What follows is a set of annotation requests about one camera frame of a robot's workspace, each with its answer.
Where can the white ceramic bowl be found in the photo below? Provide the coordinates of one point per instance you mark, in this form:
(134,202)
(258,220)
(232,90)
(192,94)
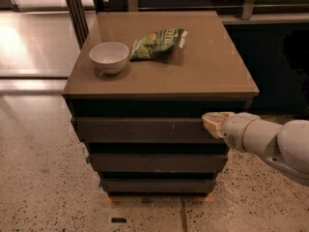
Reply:
(110,58)

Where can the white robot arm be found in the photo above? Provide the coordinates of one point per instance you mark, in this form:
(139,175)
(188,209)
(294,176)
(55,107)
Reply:
(283,147)

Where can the brown drawer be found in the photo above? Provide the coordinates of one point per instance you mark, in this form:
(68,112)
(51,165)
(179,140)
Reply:
(142,130)
(157,163)
(158,185)

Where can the green chip bag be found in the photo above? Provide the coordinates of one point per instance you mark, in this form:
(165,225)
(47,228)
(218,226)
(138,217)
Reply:
(157,43)

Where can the brown drawer cabinet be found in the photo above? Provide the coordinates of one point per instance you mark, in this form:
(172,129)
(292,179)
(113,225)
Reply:
(207,74)

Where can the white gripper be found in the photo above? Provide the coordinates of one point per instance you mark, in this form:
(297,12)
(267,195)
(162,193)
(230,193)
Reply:
(234,130)

